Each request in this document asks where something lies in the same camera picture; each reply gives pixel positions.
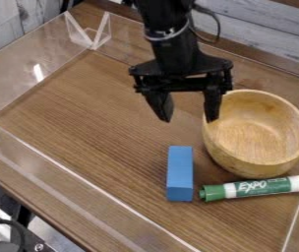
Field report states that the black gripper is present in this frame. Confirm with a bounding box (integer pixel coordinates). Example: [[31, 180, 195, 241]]
[[128, 31, 233, 122]]

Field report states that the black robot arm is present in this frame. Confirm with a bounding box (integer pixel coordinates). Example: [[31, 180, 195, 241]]
[[128, 0, 233, 122]]

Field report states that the blue rectangular block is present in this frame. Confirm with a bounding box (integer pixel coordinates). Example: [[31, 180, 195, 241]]
[[166, 146, 192, 202]]

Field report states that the brown wooden bowl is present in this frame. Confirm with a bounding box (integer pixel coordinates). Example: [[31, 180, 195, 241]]
[[201, 90, 299, 178]]

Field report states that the green Expo marker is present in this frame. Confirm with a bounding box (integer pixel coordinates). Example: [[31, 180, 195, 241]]
[[199, 175, 299, 202]]

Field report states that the clear acrylic corner bracket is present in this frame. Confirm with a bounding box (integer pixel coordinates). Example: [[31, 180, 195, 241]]
[[63, 12, 112, 50]]

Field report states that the clear acrylic tray wall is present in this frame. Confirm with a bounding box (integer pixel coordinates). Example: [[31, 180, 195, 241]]
[[0, 127, 200, 252]]

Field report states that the black cable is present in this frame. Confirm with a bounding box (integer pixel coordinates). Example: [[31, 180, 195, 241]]
[[0, 220, 29, 252]]

